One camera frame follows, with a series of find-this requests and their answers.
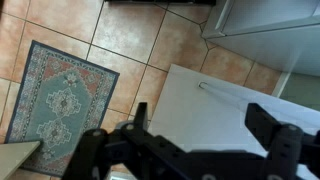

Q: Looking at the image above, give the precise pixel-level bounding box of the teal patterned rug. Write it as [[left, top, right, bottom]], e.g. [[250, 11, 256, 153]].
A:
[[4, 39, 120, 178]]

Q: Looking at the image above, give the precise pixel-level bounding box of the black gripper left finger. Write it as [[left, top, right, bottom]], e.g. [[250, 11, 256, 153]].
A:
[[63, 101, 188, 180]]

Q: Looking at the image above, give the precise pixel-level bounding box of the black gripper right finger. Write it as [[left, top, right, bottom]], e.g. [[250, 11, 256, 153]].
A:
[[244, 102, 320, 180]]

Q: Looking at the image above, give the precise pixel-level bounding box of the light wooden table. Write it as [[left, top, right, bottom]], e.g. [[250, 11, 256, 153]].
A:
[[0, 140, 41, 180]]

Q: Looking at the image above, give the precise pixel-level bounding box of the white electric stove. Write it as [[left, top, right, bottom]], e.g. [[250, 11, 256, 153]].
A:
[[201, 0, 320, 78]]

